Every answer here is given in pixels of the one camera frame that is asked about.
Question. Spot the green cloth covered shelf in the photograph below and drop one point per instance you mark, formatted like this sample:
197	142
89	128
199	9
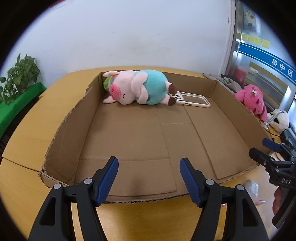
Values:
9	111

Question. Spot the green potted plant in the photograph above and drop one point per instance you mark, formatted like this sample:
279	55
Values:
24	72

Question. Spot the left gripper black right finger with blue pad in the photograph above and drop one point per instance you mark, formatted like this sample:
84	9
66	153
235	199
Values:
242	221

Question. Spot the brown cardboard box tray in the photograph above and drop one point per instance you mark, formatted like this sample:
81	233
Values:
148	140

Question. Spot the pink pig plush toy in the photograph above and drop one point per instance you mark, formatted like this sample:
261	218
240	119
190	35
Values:
146	87

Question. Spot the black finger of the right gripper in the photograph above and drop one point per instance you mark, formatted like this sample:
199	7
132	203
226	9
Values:
261	158

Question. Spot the white panda plush toy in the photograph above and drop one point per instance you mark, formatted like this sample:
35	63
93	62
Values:
281	122

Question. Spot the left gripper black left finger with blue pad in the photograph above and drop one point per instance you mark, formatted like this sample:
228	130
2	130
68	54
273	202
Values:
54	220

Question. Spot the small white plastic container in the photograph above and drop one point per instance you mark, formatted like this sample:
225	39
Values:
252	189

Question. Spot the pink strawberry bear plush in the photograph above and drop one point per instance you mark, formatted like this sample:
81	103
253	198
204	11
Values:
252	98

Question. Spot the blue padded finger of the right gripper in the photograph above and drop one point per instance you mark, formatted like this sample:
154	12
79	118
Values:
271	145

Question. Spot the white clear phone case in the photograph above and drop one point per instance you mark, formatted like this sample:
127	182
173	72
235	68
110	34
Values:
190	99

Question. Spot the white desk stand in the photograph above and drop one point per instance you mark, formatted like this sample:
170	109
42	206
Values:
272	117

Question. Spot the pink plastic toy wand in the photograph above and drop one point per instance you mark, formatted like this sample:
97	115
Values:
259	202

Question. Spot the grey folded cloth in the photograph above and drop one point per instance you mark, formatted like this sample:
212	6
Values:
228	82

